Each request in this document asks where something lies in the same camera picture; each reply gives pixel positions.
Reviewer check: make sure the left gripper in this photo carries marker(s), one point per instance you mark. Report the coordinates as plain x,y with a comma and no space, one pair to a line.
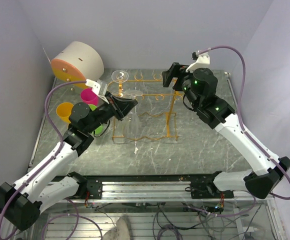
120,106

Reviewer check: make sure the pink plastic goblet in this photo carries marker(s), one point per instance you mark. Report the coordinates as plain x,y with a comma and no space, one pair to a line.
89,97

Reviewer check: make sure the white cloth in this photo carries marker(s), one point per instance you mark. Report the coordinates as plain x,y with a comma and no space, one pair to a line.
122,230

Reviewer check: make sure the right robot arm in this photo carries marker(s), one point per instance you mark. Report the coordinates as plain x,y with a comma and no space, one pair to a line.
199,88

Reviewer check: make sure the cream cylindrical box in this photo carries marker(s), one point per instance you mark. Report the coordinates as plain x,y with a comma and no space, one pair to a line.
77,62

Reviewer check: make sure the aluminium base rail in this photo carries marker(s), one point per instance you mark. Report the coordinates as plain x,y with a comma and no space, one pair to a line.
128,192

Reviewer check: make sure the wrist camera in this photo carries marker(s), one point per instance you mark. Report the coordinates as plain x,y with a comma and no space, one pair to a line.
99,87
201,60

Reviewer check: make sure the orange plastic goblet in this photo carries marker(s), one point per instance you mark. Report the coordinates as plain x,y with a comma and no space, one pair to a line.
64,111

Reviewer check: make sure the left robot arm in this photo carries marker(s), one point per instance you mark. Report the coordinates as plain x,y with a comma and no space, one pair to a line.
22,202

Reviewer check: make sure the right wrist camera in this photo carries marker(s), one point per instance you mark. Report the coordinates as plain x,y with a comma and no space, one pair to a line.
201,60

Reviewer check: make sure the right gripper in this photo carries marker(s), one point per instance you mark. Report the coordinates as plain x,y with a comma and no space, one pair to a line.
176,70

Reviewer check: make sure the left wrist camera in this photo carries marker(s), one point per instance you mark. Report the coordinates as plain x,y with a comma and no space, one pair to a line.
99,87

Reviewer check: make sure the clear wine glass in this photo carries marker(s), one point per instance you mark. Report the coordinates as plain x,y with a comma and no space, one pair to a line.
118,132
131,123
119,76

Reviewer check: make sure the gold wire glass rack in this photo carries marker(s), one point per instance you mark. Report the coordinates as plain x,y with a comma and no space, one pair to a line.
155,107

